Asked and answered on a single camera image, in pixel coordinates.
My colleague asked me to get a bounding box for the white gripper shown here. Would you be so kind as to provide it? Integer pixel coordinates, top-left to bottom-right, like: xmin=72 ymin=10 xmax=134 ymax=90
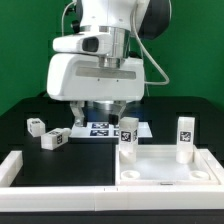
xmin=47 ymin=33 xmax=144 ymax=127

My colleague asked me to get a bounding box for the white square tabletop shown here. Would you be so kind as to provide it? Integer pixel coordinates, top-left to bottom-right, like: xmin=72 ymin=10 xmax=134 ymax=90
xmin=115 ymin=145 xmax=224 ymax=186

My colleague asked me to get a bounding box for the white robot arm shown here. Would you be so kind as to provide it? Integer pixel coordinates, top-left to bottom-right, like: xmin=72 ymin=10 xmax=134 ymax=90
xmin=47 ymin=0 xmax=172 ymax=127

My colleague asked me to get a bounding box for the white U-shaped obstacle fence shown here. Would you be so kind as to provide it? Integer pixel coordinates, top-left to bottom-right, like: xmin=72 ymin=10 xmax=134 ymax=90
xmin=0 ymin=151 xmax=224 ymax=212

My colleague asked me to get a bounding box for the white marker base plate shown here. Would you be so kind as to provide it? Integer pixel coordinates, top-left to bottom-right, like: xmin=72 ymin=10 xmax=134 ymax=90
xmin=70 ymin=122 xmax=152 ymax=138

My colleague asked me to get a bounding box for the white cable right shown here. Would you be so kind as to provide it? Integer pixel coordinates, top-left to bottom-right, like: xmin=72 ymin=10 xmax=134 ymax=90
xmin=131 ymin=0 xmax=171 ymax=87

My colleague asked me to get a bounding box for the white cable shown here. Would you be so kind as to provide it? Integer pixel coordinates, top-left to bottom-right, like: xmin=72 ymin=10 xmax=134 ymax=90
xmin=131 ymin=0 xmax=171 ymax=87
xmin=60 ymin=1 xmax=78 ymax=38

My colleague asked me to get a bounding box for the white cable left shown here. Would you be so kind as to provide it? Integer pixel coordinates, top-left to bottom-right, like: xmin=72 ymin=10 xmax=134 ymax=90
xmin=60 ymin=1 xmax=78 ymax=38

